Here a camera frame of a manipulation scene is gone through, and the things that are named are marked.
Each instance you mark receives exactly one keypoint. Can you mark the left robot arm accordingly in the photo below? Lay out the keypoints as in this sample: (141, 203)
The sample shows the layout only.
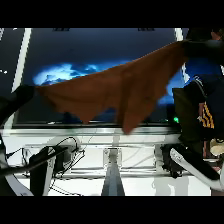
(41, 166)

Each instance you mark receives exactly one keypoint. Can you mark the blue garment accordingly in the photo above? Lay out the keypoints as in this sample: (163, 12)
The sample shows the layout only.
(200, 68)

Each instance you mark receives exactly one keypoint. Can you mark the dark olive garment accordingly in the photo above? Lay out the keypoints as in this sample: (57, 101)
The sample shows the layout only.
(186, 116)

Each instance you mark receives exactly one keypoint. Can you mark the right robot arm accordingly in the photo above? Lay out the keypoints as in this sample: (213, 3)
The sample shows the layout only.
(196, 163)

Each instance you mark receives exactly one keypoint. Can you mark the orange garment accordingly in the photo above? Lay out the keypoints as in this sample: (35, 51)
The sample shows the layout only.
(130, 86)

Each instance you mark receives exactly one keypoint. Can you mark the silver frame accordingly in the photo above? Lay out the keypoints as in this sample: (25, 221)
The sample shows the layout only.
(113, 160)

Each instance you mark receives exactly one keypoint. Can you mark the black garment with yellow stripes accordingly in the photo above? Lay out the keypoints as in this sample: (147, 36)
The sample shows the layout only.
(213, 100)

